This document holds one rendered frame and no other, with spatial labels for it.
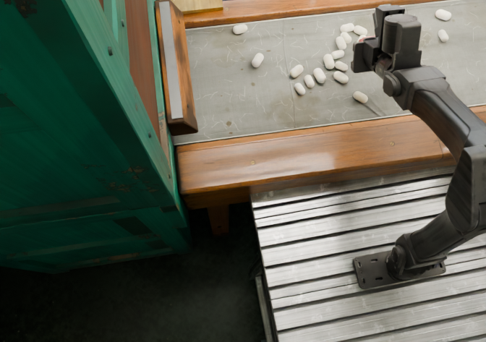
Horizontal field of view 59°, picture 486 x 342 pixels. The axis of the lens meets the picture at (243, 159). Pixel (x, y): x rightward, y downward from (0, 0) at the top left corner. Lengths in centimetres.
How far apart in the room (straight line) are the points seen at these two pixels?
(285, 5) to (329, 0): 11
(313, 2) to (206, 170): 51
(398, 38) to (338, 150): 27
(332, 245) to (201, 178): 34
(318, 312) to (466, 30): 79
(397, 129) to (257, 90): 33
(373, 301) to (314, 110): 44
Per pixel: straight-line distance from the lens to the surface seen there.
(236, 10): 111
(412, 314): 105
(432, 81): 79
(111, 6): 49
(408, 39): 83
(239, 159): 92
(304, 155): 94
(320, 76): 103
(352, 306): 101
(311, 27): 113
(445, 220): 77
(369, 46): 91
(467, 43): 124
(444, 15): 124
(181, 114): 86
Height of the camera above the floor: 164
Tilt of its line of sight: 72 degrees down
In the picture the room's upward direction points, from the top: 6 degrees clockwise
